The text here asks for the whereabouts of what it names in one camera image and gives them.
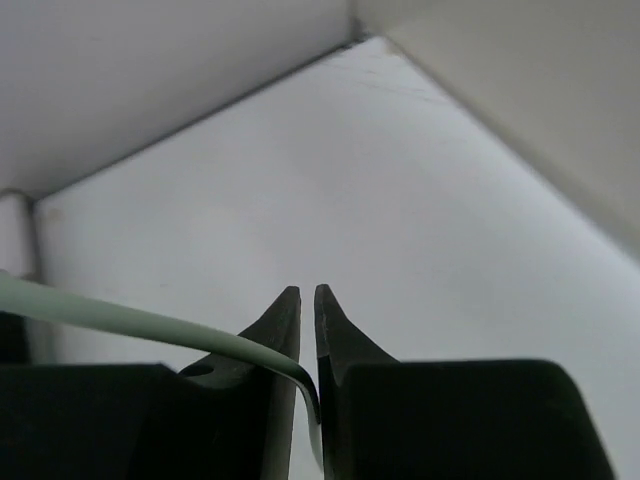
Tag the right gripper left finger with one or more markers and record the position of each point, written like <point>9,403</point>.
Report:
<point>228,415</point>

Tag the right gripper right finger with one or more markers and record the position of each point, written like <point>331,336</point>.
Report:
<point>466,419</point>

